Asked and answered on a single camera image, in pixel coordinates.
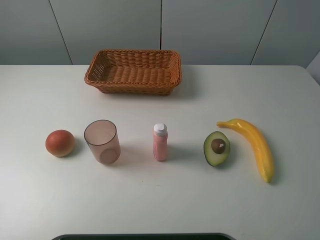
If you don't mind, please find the brown wicker basket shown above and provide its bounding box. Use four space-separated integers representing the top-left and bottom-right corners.
84 49 182 96

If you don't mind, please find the red orange apple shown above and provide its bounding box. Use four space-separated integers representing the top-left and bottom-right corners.
45 129 76 158

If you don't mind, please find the translucent brown plastic cup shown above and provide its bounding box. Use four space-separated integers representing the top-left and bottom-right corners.
84 119 121 165

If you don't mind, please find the yellow banana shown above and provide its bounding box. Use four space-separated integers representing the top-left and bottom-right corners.
216 118 275 183

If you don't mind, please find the halved avocado with pit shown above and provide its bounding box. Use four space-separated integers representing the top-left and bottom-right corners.
203 131 231 167

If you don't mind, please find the pink bottle white cap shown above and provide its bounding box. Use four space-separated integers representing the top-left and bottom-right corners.
153 123 168 162

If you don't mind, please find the black tray edge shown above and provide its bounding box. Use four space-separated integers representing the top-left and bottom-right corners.
53 233 234 240

